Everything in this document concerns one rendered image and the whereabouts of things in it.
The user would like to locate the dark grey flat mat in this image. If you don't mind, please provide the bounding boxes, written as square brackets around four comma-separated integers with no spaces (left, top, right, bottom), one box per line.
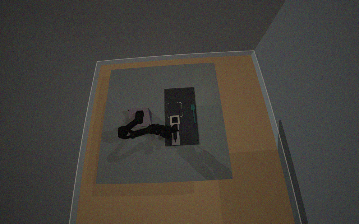
[164,87,199,146]

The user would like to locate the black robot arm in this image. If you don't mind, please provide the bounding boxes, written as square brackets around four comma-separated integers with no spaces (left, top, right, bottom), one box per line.
[118,110,172,139]

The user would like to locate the beige tile with black rectangle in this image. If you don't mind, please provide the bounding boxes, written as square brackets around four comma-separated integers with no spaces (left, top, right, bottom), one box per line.
[170,115,180,125]

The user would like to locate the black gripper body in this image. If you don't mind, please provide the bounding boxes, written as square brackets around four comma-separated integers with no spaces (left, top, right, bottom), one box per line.
[165,124,178,132]

